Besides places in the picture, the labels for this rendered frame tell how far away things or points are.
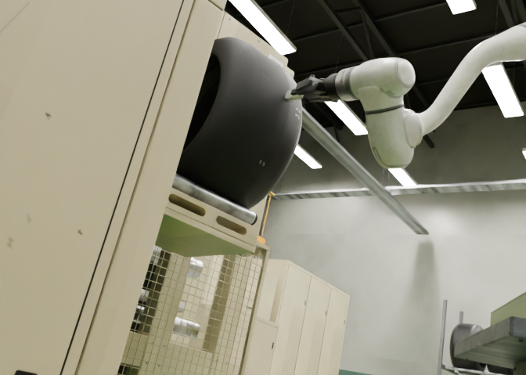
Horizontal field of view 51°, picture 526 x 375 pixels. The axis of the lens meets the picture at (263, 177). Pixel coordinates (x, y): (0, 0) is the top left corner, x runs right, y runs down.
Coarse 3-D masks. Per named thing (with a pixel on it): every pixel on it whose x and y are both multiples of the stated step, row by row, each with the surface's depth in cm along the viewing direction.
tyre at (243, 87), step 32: (224, 64) 168; (256, 64) 166; (224, 96) 160; (256, 96) 161; (192, 128) 213; (224, 128) 157; (256, 128) 161; (288, 128) 168; (192, 160) 160; (224, 160) 159; (256, 160) 164; (288, 160) 171; (224, 192) 166; (256, 192) 169
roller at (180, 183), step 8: (176, 176) 154; (176, 184) 154; (184, 184) 155; (192, 184) 157; (184, 192) 157; (192, 192) 157; (200, 192) 159; (208, 192) 161; (200, 200) 161; (208, 200) 161; (216, 200) 162; (224, 200) 164; (224, 208) 165; (232, 208) 166; (240, 208) 168; (240, 216) 169; (248, 216) 170; (256, 216) 172
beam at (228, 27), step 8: (224, 16) 221; (224, 24) 220; (232, 24) 224; (240, 24) 226; (224, 32) 220; (232, 32) 223; (240, 32) 226; (248, 32) 229; (248, 40) 228; (256, 40) 231; (256, 48) 231; (264, 48) 234; (272, 48) 238; (280, 56) 240
